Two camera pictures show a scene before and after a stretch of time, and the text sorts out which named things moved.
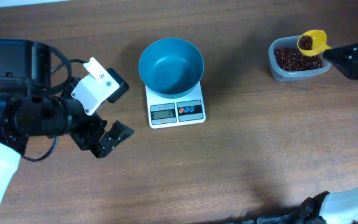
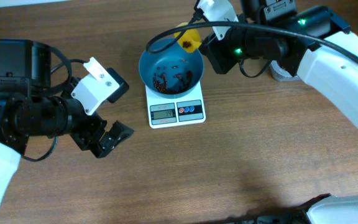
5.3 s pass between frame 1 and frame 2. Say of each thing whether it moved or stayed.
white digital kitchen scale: stayed
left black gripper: stayed
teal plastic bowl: stayed
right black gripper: moved
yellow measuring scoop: moved
